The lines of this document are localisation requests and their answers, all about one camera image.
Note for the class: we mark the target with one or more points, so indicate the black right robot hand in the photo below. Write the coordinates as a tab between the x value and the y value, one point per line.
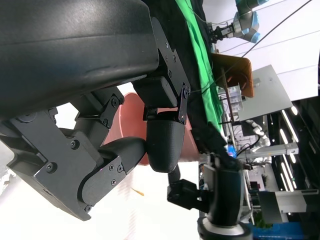
185	192

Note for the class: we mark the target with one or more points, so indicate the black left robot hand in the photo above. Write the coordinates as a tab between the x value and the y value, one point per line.
62	50

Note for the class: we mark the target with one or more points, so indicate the pink plastic bowl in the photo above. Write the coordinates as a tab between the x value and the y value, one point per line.
130	117

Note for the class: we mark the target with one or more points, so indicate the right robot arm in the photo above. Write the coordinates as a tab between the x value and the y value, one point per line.
225	195

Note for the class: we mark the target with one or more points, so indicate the grey blue industrial robot arm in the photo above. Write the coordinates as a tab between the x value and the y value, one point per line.
246	22

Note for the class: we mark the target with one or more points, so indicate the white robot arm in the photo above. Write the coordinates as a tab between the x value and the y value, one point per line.
260	135

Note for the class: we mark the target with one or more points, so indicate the small wooden splinter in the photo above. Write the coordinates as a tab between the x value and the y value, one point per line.
139	192

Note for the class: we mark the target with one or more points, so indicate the grey metal cabinet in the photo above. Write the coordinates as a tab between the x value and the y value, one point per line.
287	203

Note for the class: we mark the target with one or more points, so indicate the grey flat panel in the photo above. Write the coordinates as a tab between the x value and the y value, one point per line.
267	95

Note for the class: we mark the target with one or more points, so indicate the brown wooden board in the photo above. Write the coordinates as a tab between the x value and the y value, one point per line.
240	67

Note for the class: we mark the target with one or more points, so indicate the green cloth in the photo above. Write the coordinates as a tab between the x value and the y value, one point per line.
200	50

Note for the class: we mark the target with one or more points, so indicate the grey aluminium frame beam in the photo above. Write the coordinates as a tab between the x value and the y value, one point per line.
275	149

